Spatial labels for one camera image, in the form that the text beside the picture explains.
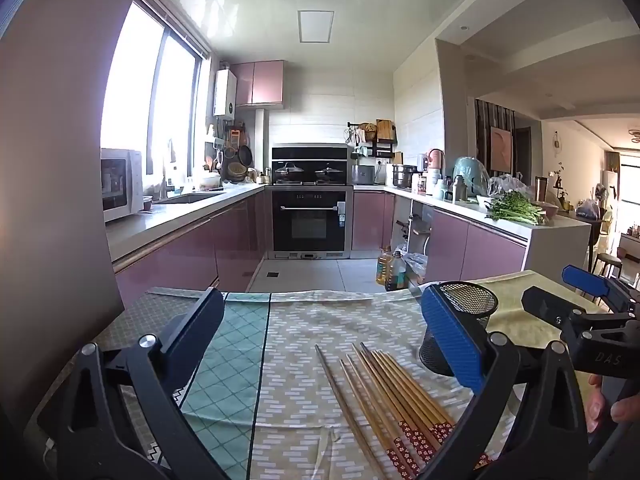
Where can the pink electric kettle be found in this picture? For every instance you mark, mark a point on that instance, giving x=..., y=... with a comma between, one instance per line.
x=436, y=160

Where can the wooden cutting board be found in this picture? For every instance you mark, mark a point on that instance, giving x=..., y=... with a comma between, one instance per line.
x=384, y=130

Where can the black lidded cooking pot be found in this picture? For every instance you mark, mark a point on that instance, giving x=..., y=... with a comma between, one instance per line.
x=329, y=173
x=289, y=172

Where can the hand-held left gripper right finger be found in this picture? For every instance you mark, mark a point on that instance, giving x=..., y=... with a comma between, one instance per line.
x=450, y=340

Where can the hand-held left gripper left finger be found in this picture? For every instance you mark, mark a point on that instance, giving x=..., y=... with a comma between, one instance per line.
x=192, y=340

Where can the large kitchen window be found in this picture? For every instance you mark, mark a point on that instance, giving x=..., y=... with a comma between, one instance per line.
x=130, y=90

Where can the crumpled clear plastic bag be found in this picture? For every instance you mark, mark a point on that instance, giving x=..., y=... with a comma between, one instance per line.
x=505, y=184

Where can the small dark cup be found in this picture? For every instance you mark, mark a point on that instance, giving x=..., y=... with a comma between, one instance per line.
x=147, y=204

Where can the pink island base cabinet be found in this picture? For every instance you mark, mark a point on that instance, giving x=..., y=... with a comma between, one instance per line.
x=480, y=252

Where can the pink wall cabinet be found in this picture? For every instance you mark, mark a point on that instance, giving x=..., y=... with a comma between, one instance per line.
x=260, y=82

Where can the clear plastic floor bag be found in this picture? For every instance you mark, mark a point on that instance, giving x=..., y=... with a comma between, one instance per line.
x=416, y=267

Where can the black stove hood unit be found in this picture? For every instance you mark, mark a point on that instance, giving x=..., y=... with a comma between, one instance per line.
x=310, y=152

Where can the round wall clock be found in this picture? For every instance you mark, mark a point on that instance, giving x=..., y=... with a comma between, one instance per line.
x=554, y=141

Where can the bundle of wooden chopsticks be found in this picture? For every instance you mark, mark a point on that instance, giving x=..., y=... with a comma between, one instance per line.
x=395, y=400

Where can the black built-in oven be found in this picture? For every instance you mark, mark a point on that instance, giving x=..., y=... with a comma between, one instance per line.
x=310, y=220

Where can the woven wicker basket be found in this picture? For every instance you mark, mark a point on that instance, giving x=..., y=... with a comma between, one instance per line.
x=237, y=170

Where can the stainless steel stock pot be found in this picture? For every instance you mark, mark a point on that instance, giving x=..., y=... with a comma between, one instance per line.
x=404, y=176

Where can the round wooden stool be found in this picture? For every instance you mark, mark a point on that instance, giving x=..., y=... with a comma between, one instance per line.
x=606, y=261

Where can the steel thermos flask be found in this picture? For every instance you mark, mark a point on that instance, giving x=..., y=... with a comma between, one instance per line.
x=459, y=190

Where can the dark filled plastic bag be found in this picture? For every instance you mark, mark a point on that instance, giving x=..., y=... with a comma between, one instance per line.
x=587, y=210

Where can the grey countertop toaster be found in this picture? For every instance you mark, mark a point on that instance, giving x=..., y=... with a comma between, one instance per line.
x=363, y=175

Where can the white wall water heater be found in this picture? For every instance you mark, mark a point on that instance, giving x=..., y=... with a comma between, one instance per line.
x=225, y=92

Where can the hanging black frying pan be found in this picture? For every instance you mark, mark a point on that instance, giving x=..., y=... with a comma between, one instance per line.
x=245, y=155

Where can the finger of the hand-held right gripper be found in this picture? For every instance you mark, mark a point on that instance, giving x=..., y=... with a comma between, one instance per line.
x=545, y=305
x=585, y=277

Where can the rectangular ceiling light panel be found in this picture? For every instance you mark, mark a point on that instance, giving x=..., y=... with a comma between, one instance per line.
x=316, y=26

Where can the bunch of green vegetables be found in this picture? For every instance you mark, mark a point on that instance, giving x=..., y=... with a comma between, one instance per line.
x=515, y=207

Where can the dark cooking oil bottle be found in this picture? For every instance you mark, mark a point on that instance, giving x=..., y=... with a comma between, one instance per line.
x=396, y=275

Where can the white microwave oven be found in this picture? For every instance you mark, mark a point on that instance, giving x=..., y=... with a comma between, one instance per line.
x=122, y=185

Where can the pink bowl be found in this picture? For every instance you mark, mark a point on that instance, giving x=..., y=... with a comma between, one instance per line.
x=549, y=210

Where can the framed pink wall picture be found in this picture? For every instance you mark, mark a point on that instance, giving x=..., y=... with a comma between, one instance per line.
x=500, y=147

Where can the long pink base cabinet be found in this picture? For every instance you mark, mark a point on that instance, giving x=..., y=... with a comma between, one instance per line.
x=175, y=260

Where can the narrow pink base cabinet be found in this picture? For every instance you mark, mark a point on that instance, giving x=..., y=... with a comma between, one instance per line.
x=372, y=220

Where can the black mesh utensil holder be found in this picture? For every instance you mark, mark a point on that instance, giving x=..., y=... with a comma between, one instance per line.
x=472, y=310

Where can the black wall storage rack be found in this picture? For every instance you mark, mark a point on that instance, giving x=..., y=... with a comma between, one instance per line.
x=382, y=149

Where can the patterned green beige tablecloth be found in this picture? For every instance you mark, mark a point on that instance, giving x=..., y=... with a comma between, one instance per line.
x=310, y=320

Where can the teal rounded kitchen appliance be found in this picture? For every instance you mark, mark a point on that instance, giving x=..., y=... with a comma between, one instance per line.
x=470, y=172

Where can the brown steel tumbler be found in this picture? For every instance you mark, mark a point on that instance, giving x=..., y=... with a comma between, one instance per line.
x=541, y=190

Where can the person's right hand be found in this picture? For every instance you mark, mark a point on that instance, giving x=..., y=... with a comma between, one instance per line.
x=627, y=410

